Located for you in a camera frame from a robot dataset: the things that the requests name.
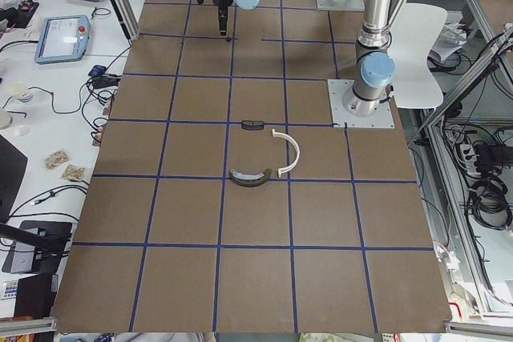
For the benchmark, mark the black brake pad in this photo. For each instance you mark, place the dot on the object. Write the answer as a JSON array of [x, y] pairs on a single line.
[[252, 125]]

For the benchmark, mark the blue teach pendant near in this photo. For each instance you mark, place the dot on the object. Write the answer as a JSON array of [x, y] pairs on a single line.
[[63, 39]]

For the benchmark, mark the white chair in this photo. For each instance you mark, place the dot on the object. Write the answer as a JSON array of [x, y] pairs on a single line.
[[414, 32]]

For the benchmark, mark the white paper cup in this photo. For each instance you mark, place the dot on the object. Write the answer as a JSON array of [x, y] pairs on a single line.
[[20, 92]]

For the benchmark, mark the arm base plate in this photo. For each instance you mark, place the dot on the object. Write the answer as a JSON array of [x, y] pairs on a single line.
[[341, 5], [348, 111]]

